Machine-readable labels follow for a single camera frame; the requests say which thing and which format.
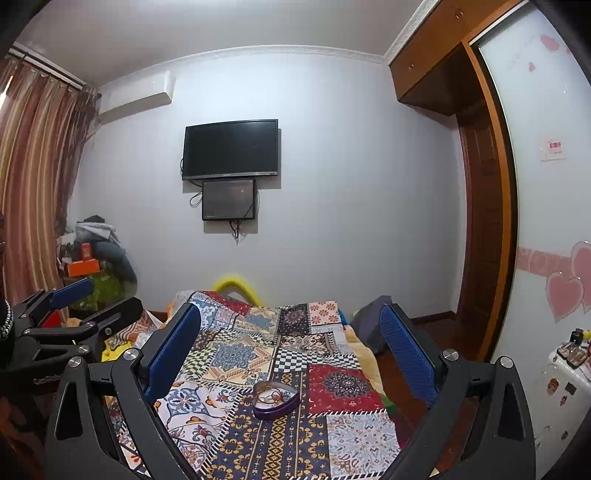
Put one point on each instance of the curtain rail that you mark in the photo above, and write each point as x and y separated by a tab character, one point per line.
55	67

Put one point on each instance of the orange box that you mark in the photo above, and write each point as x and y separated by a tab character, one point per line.
82	267

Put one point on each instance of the makeup palette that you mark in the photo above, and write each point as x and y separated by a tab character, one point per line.
575	354

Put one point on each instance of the small red box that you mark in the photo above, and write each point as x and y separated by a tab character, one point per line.
85	250

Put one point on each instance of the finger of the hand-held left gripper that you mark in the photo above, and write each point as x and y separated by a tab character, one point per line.
74	290
117	314

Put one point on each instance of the purple heart-shaped tin box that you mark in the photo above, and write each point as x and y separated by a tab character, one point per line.
277	408

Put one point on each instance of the green printed bag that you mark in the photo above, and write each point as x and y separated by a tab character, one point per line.
106	290

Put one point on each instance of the striped brown curtain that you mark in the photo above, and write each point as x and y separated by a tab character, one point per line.
37	184

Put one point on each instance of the white suitcase with stickers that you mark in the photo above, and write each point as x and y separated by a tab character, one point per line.
563	406

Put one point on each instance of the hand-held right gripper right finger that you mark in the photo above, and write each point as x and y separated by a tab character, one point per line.
408	355

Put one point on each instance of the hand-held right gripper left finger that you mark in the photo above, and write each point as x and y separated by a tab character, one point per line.
173	355

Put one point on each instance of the pile of clothes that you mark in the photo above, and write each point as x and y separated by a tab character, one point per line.
104	240

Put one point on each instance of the black wall television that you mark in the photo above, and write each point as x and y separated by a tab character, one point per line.
230	148

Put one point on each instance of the wooden overhead cabinet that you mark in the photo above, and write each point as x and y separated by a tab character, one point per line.
429	60

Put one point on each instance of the small black wall monitor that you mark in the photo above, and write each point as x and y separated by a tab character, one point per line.
228	198

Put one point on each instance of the white and red label sticker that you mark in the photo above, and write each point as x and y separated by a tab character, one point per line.
553	148

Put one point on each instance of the wooden wardrobe frame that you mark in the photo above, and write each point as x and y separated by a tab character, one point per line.
503	194

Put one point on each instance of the yellow cloth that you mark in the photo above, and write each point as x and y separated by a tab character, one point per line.
113	351

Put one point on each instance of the grey bag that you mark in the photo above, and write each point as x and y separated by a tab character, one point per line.
367	323

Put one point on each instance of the white heart-print sliding door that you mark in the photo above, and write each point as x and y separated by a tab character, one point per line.
549	230

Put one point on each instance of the white air conditioner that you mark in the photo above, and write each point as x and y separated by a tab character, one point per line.
138	104

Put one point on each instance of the patchwork printed blanket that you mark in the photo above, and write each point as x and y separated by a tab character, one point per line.
258	346

